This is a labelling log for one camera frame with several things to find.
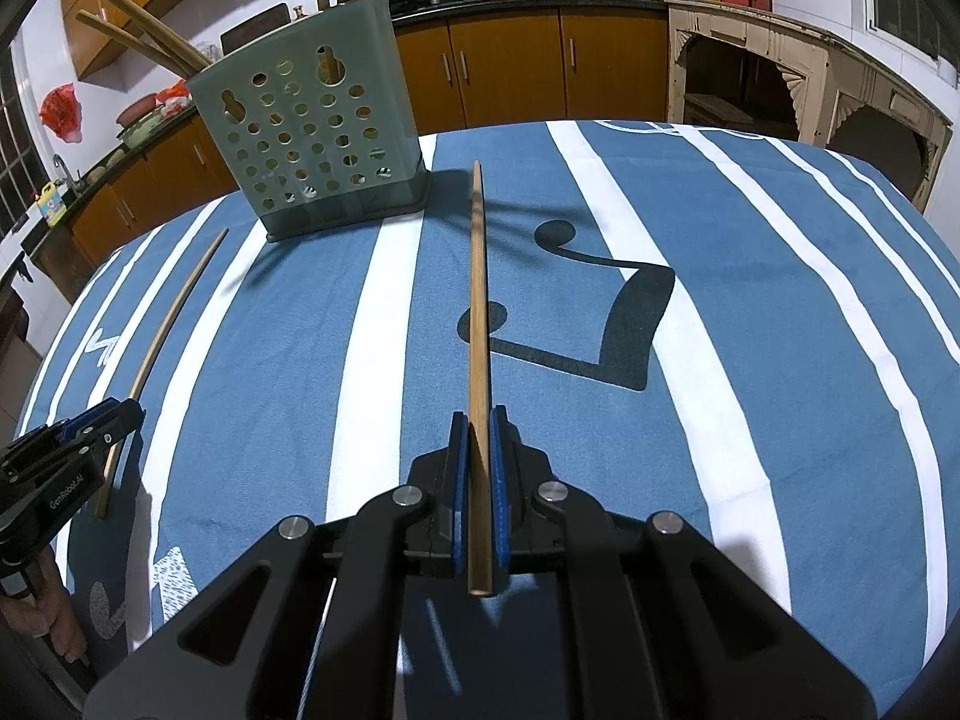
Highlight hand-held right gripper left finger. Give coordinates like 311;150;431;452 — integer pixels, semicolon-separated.
82;411;473;720

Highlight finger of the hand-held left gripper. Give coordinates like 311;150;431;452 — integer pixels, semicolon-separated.
14;398;125;463
22;398;146;489

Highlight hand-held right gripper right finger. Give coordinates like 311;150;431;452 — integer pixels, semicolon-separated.
490;406;879;720

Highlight green perforated utensil holder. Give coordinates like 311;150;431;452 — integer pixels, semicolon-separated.
184;0;434;243

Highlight person's left hand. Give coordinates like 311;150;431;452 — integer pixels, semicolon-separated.
0;544;89;666

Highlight yellow detergent bottle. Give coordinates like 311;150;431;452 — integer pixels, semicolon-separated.
33;181;68;227

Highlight window with grille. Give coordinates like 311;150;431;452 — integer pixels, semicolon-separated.
0;52;32;242
861;0;960;85

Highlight green enamel pot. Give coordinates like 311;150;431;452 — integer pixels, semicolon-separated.
119;116;164;150

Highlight blue white striped tablecloth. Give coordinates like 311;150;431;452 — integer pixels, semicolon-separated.
15;118;960;713

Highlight hanging red plastic bag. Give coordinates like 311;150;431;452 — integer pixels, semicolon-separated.
38;83;83;144

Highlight brown clay bowl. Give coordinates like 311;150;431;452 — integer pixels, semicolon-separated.
115;93;163;129

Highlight orange plastic bag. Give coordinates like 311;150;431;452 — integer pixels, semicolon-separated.
153;78;193;118

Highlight dark cutting board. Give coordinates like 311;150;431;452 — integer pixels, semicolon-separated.
219;3;293;54

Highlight orange wooden kitchen cabinets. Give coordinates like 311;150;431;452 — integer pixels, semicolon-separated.
66;4;670;282

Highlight beige arched wooden cabinet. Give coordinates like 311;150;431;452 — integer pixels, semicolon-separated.
665;0;955;215

